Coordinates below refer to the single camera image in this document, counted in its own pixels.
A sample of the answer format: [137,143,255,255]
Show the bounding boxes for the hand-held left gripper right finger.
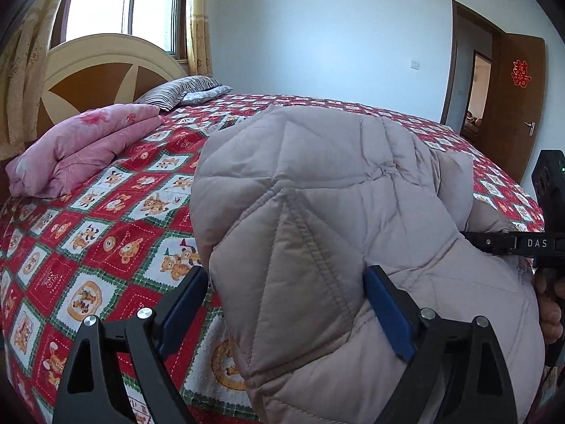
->
[364,265,518,424]

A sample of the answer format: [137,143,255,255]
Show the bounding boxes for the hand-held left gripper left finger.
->
[52,266,209,424]

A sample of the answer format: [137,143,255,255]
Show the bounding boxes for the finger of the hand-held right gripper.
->
[461,231,517,254]

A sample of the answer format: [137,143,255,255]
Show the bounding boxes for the pale pink quilted jacket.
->
[189,105,546,424]

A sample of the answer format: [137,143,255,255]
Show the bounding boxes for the person's right hand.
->
[532,269,565,346]

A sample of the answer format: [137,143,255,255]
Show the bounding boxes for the brown wooden door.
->
[474,33,547,184]

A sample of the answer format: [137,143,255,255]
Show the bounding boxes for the red checked printed blanket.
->
[0,93,548,424]

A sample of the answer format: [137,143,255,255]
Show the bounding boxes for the red paper door decoration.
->
[510,58,531,89]

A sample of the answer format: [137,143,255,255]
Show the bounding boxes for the pink folded quilt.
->
[5,103,166,199]

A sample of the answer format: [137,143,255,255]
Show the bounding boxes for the grey patterned pillow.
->
[179,85,233,107]

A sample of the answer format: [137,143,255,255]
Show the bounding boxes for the striped pillow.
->
[135,76,220,112]

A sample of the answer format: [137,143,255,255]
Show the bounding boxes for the cream and wood headboard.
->
[37,33,188,142]

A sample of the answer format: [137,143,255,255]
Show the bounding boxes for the wide beige curtain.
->
[0,0,80,162]

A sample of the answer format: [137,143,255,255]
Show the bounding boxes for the window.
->
[50,0,190,60]

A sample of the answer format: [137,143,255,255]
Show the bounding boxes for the brown door frame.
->
[440,0,504,137]

